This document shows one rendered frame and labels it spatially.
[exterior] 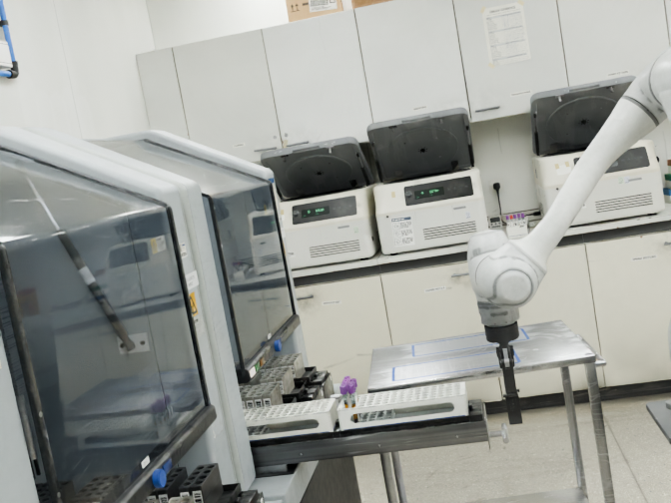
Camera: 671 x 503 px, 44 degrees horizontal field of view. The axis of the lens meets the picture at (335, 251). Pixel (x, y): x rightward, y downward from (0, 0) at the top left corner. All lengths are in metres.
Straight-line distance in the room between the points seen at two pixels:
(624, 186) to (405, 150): 1.15
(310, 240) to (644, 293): 1.68
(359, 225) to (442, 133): 0.68
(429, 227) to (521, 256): 2.51
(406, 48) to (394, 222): 0.93
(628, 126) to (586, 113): 2.62
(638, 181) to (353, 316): 1.55
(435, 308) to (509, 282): 2.60
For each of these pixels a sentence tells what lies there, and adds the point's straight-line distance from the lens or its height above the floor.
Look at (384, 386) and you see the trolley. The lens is 2.22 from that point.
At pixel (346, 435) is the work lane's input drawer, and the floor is 0.80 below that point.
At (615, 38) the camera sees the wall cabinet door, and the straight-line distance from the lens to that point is 4.53.
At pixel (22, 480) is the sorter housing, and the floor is 1.11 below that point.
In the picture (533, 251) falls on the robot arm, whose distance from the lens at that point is 1.71.
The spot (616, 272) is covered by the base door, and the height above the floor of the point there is 0.65.
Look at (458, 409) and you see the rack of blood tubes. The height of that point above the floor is 0.83.
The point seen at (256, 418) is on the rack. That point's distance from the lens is 2.00.
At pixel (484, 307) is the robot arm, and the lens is 1.86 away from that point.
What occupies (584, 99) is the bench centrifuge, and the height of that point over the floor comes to 1.51.
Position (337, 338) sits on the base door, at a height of 0.52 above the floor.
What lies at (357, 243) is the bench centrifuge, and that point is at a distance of 4.22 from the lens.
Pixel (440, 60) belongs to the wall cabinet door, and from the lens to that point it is 4.46.
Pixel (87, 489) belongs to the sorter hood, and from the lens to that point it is 1.22.
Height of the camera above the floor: 1.43
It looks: 6 degrees down
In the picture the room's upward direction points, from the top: 10 degrees counter-clockwise
